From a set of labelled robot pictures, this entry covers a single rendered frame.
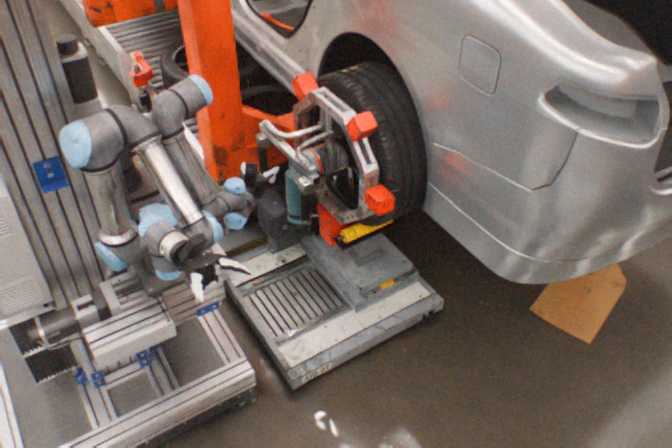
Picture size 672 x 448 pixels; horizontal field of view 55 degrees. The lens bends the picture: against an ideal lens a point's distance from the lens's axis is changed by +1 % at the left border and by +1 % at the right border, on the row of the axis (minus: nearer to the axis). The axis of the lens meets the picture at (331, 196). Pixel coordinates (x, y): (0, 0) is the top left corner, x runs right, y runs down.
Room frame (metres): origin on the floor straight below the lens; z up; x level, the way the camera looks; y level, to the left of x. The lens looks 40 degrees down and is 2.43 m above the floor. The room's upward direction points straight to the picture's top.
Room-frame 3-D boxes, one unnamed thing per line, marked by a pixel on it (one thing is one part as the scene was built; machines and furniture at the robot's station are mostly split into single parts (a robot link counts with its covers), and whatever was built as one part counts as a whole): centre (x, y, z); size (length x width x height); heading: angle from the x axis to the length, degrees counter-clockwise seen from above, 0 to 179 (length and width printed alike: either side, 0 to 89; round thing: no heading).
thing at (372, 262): (2.18, -0.15, 0.32); 0.40 x 0.30 x 0.28; 32
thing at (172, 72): (3.60, 0.73, 0.39); 0.66 x 0.66 x 0.24
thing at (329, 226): (2.11, -0.04, 0.48); 0.16 x 0.12 x 0.17; 122
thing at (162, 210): (1.54, 0.57, 0.98); 0.13 x 0.12 x 0.14; 136
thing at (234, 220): (1.79, 0.35, 0.81); 0.11 x 0.08 x 0.09; 167
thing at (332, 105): (2.09, -0.01, 0.85); 0.54 x 0.07 x 0.54; 32
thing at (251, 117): (2.60, 0.22, 0.69); 0.52 x 0.17 x 0.35; 122
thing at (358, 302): (2.21, -0.13, 0.13); 0.50 x 0.36 x 0.10; 32
